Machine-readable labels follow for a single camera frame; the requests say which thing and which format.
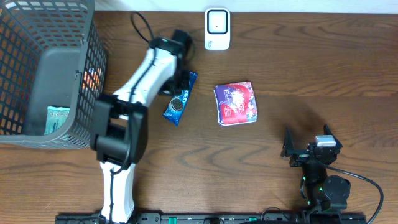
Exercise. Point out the blue oreo cookie pack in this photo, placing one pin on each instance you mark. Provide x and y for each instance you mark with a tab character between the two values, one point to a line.
175	109

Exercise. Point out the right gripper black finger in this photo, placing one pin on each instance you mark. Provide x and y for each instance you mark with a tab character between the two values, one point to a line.
288	145
326	130

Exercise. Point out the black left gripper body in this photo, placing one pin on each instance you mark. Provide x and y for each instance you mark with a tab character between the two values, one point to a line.
179	83

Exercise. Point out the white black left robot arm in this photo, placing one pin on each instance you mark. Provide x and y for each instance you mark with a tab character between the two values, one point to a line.
119	125

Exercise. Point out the dark grey plastic mesh basket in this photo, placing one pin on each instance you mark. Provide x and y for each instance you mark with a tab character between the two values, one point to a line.
46	47

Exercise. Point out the red purple liner packet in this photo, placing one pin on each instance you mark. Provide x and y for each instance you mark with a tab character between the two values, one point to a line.
236	103

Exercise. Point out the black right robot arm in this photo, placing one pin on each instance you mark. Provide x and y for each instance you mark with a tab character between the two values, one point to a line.
325	193

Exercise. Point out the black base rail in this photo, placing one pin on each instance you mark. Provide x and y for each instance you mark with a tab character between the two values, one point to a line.
156	218

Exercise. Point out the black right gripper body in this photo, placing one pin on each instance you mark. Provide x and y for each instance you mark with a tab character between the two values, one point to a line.
306	155

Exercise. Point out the white barcode scanner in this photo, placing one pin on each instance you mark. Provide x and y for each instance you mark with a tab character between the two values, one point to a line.
217	29

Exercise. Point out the mint green wipes packet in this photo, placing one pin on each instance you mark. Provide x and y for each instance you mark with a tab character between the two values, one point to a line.
56	117

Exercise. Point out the orange snack packet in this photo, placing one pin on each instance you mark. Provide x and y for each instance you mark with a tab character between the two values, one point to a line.
91	79

